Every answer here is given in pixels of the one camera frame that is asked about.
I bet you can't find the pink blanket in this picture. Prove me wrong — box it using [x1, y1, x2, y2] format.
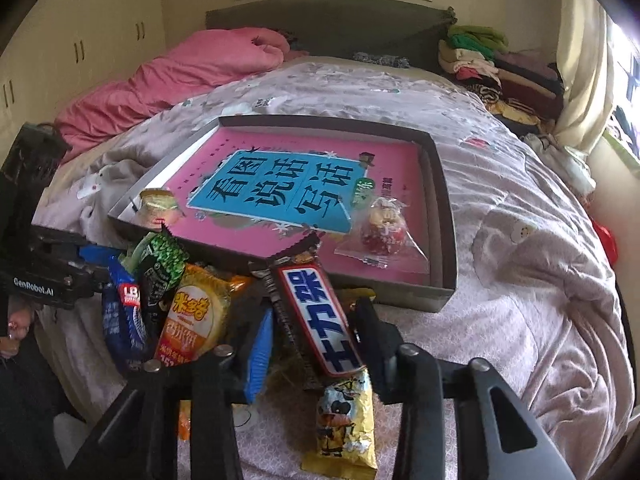
[52, 28, 308, 152]

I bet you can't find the yellow cartoon snack packet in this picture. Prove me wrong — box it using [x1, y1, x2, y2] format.
[300, 367, 379, 472]

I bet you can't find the grey shallow box tray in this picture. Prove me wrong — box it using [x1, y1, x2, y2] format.
[107, 115, 458, 313]

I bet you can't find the pile of folded clothes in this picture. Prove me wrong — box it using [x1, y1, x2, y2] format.
[437, 24, 568, 137]

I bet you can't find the white cloth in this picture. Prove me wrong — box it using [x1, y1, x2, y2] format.
[530, 132, 597, 197]

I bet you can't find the yellow green cake packet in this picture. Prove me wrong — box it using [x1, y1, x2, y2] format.
[137, 188, 189, 229]

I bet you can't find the green and black snack packet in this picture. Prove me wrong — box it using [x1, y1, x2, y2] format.
[125, 225, 192, 322]

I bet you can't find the orange rice cake packet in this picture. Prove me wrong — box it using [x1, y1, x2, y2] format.
[155, 262, 252, 368]

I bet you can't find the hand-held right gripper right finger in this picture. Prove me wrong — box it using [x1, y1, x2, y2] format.
[347, 297, 578, 480]

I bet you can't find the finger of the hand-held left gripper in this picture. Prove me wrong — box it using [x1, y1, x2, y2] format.
[65, 265, 115, 311]
[50, 230, 126, 268]

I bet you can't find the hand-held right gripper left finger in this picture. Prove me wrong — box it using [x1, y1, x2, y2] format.
[67, 306, 275, 480]

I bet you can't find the cream curtain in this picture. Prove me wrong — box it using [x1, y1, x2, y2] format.
[552, 0, 623, 155]

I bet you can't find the dark patterned cloth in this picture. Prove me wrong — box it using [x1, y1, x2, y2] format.
[352, 51, 412, 69]

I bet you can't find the person's left forearm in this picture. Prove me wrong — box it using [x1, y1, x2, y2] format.
[0, 340, 88, 480]

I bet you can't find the red item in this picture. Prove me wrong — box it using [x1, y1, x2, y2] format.
[592, 217, 622, 267]

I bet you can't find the person's left hand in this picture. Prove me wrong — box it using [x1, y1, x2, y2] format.
[0, 305, 37, 361]

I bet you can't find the blue cookie packet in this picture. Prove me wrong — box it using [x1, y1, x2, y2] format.
[100, 255, 157, 370]

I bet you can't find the light green snack packet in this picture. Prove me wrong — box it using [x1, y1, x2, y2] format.
[117, 244, 151, 273]

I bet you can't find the clear red candy packet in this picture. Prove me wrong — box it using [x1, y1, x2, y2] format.
[334, 196, 431, 268]

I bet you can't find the grey headboard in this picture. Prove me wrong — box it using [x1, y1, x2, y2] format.
[205, 0, 458, 77]

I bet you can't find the window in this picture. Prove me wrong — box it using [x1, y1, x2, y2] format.
[605, 25, 640, 182]

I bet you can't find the pink and blue book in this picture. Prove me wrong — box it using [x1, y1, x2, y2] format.
[165, 127, 433, 276]

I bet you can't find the brown chocolate bar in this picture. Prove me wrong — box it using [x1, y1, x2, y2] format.
[248, 232, 366, 392]

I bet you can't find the cream wardrobe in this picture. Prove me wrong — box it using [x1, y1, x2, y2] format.
[0, 0, 168, 132]

